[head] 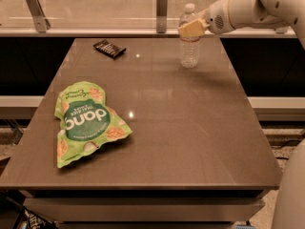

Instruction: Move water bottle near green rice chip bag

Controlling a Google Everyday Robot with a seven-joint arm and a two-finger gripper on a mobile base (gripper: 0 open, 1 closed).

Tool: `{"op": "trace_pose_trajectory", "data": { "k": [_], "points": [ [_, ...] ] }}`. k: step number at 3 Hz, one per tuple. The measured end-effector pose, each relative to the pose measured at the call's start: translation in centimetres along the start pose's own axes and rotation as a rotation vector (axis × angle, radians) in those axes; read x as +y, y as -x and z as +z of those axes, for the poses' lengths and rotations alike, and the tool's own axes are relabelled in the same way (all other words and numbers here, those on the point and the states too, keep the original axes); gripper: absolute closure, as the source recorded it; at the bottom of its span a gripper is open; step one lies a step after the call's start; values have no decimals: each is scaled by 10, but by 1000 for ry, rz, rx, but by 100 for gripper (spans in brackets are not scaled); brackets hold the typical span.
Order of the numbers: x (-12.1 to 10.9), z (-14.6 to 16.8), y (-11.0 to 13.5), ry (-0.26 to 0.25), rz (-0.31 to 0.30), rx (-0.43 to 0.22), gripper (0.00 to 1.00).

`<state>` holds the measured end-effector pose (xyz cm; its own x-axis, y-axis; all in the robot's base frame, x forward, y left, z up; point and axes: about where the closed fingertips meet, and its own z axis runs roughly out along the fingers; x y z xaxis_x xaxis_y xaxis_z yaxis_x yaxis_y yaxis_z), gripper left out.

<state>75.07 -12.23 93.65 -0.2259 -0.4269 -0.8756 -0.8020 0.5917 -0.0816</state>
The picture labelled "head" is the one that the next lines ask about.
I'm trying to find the black snack bar wrapper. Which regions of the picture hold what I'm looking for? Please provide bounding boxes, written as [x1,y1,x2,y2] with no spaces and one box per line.
[93,39,126,59]

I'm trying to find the right metal railing bracket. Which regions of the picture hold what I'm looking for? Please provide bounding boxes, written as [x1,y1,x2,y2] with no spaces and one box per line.
[275,26,289,34]

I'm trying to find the clear plastic water bottle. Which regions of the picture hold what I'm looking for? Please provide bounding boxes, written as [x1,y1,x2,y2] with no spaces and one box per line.
[179,3,200,68]

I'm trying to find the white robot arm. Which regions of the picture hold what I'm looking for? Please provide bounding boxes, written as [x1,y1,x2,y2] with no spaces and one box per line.
[178,0,305,229]

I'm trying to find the left metal railing bracket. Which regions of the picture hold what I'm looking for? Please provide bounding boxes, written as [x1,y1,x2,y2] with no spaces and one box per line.
[25,0,51,32]

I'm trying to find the glass railing panel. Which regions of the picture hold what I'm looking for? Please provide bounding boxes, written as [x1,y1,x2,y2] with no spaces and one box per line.
[0,0,217,30]

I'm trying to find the middle metal railing bracket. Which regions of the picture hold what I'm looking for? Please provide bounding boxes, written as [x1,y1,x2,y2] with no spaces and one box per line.
[156,0,168,33]

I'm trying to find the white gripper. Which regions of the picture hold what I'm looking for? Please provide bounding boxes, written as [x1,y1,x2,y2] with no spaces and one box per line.
[177,0,234,37]

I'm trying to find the grey table drawer front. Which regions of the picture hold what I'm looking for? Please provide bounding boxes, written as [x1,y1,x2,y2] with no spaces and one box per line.
[25,198,264,222]

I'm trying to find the black floor cable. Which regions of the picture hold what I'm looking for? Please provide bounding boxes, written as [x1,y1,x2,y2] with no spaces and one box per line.
[270,138,298,161]

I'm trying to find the green rice chip bag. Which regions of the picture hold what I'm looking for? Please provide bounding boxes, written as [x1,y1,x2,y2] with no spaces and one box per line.
[54,81,132,168]

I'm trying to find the metal railing bracket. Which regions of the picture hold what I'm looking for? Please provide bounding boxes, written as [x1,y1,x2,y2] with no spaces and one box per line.
[25,0,51,32]
[275,26,289,34]
[156,0,168,33]

